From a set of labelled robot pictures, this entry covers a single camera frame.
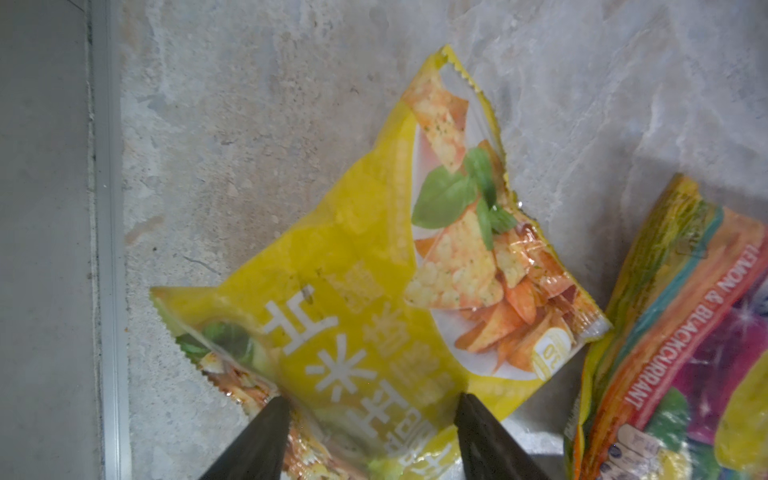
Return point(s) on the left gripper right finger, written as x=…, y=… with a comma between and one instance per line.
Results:
x=488, y=451

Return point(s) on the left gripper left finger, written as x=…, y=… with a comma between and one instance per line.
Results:
x=258, y=452

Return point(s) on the yellow green chips packet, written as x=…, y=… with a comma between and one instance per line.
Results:
x=417, y=278

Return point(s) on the pink Fox's candy packet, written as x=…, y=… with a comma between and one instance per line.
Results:
x=677, y=389

